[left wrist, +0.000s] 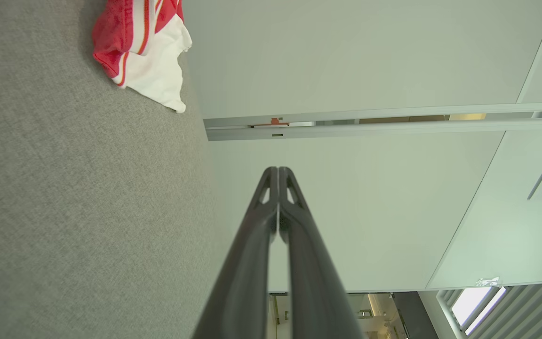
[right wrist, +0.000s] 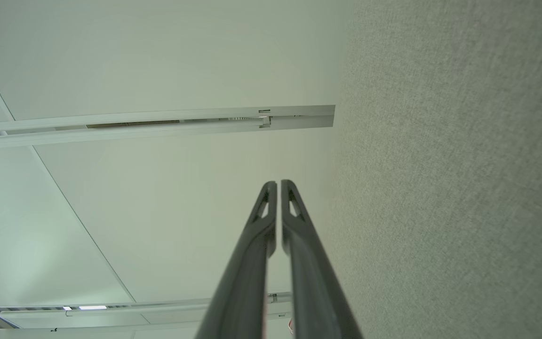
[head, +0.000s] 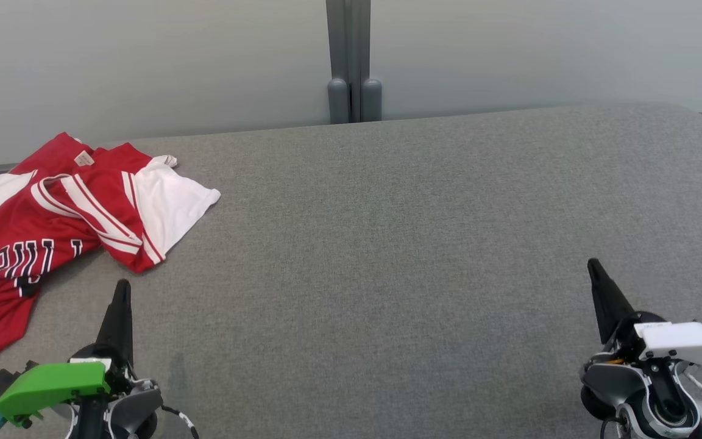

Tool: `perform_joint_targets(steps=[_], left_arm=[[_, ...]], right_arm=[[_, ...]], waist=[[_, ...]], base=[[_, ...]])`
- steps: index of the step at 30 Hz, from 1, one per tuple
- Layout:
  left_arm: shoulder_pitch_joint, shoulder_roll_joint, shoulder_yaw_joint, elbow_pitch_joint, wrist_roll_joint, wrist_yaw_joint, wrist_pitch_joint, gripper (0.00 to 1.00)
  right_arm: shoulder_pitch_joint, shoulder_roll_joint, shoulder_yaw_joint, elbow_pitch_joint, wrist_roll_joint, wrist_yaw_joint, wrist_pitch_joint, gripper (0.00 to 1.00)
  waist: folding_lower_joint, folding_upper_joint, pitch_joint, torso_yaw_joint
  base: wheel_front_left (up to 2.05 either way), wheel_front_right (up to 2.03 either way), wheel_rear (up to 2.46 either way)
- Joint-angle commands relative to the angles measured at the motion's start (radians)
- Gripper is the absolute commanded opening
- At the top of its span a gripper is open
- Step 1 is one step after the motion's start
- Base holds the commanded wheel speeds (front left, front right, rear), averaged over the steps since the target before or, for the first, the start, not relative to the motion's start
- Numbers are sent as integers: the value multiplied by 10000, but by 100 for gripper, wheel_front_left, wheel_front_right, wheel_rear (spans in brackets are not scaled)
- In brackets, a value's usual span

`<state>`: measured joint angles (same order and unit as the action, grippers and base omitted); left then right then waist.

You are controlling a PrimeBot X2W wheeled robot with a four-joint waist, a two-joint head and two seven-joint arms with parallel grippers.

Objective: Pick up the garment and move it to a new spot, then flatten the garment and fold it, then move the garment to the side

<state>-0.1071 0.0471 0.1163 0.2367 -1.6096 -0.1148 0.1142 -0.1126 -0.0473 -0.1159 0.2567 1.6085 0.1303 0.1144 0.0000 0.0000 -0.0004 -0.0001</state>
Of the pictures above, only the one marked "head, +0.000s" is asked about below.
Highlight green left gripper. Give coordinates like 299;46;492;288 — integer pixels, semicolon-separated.
0;279;144;426

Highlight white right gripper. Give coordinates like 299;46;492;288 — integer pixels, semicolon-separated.
587;258;702;374

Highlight red Bulls jersey white sleeves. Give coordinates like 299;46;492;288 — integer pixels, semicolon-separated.
0;160;222;358

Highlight grey double partition post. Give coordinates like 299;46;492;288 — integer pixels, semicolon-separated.
325;0;383;124

